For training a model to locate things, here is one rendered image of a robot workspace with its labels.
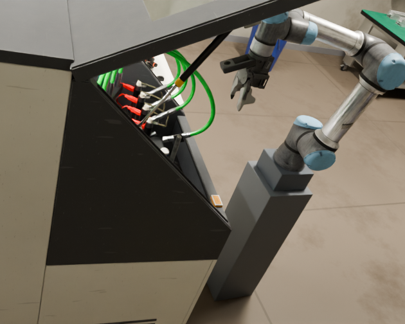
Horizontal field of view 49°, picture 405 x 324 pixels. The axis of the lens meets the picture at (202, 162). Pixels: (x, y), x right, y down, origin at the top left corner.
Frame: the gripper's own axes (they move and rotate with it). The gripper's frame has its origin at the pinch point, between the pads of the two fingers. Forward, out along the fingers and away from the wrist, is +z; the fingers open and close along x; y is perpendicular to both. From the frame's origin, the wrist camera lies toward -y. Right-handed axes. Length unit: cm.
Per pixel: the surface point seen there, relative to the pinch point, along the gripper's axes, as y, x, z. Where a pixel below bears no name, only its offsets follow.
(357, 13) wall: 330, 364, 63
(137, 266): -31, -35, 46
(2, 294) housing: -72, -35, 58
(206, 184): -5.1, -12.8, 28.3
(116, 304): -34, -35, 68
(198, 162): -4.9, -0.9, 28.3
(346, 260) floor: 137, 20, 123
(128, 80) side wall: -30.8, 30.9, 14.5
